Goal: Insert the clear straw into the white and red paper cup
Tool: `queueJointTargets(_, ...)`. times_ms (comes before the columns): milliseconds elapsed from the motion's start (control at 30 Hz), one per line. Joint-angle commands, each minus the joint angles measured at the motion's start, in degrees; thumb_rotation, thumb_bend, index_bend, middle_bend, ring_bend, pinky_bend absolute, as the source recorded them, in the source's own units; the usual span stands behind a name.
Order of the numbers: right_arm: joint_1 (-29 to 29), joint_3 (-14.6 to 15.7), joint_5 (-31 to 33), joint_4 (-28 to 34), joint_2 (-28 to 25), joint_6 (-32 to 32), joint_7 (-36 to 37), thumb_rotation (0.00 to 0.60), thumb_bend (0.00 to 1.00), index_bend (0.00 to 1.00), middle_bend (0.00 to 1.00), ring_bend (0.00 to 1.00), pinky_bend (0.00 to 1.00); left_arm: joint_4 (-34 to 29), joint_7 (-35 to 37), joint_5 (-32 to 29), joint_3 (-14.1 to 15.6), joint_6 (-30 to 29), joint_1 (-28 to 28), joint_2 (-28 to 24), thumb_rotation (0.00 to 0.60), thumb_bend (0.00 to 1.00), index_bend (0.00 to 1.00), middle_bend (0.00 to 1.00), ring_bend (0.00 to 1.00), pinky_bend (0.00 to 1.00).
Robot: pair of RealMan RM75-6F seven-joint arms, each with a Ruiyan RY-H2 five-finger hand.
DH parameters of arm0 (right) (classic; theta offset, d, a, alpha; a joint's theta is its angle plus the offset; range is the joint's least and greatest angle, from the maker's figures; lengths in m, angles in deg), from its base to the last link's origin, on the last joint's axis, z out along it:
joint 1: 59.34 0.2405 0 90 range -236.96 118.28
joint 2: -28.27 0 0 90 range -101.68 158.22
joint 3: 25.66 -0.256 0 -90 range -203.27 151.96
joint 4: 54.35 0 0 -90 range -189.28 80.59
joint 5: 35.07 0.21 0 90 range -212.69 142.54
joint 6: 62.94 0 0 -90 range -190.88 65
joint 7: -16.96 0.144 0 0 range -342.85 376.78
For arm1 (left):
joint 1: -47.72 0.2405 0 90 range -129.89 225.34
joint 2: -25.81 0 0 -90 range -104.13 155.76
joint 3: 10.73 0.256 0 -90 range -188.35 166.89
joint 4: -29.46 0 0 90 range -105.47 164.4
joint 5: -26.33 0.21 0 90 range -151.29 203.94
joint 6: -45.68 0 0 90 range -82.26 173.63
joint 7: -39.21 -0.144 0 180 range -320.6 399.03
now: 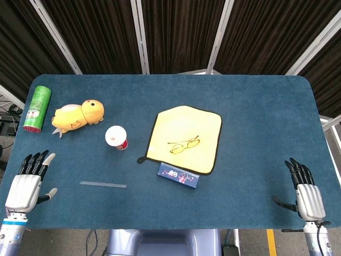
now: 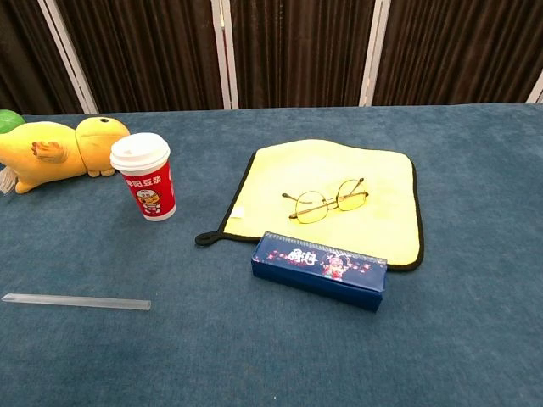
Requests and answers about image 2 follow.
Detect dark blue printed box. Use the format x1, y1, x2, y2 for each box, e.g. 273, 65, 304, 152
250, 231, 389, 314

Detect white toy tag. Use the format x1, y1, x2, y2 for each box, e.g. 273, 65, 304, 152
0, 165, 17, 195

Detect green round object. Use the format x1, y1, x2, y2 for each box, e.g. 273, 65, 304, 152
0, 109, 27, 135

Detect brown folding screen panel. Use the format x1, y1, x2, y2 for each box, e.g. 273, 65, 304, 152
0, 0, 88, 115
363, 0, 543, 107
48, 0, 233, 114
221, 0, 378, 110

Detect yellow plush duck toy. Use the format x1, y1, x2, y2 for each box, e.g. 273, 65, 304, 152
0, 115, 131, 195

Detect gold-framed eyeglasses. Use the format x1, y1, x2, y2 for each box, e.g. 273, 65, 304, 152
282, 177, 369, 225

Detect red paper cup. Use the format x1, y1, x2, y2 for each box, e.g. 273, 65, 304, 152
116, 159, 177, 222

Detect yellow cloth with black trim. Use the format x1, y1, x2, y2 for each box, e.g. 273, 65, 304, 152
194, 138, 425, 272

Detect white plastic cup lid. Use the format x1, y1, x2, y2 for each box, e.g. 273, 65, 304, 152
109, 132, 171, 173

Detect transparent plastic straw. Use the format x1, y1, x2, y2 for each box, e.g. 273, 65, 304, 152
1, 293, 152, 311

